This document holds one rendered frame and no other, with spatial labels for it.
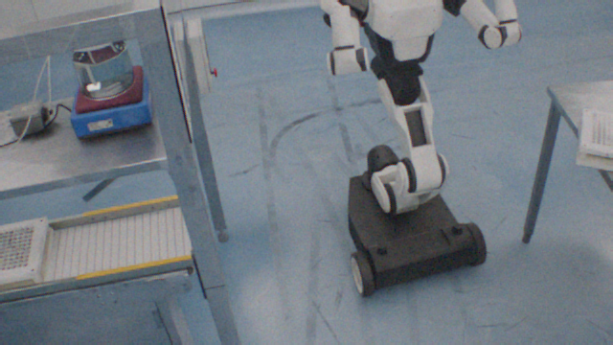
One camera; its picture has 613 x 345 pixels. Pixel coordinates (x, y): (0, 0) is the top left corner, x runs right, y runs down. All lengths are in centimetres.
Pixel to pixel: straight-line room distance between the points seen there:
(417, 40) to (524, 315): 125
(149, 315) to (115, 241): 27
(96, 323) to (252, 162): 169
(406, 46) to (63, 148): 127
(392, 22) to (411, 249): 99
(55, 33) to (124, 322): 107
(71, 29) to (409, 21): 129
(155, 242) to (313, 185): 152
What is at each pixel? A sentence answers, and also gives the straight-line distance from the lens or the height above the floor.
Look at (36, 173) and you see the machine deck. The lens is 152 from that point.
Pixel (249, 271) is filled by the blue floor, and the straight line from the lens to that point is 283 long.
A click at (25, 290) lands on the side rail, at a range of 185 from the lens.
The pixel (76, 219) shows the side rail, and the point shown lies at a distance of 200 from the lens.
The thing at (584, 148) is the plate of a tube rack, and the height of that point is 93.
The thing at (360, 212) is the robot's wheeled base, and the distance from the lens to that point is 280.
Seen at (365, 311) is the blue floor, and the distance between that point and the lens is 263.
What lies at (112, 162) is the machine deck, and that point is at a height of 127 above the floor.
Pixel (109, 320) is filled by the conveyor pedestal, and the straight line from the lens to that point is 202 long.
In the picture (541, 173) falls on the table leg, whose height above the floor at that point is 44.
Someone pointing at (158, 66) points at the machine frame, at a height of 151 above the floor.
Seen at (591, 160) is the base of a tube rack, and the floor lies 88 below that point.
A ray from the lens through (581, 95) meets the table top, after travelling 247.
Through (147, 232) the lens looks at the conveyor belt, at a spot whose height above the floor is 83.
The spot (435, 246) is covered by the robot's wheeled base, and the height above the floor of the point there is 19.
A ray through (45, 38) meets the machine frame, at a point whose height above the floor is 162.
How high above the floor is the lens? 210
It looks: 40 degrees down
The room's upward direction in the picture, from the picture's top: 5 degrees counter-clockwise
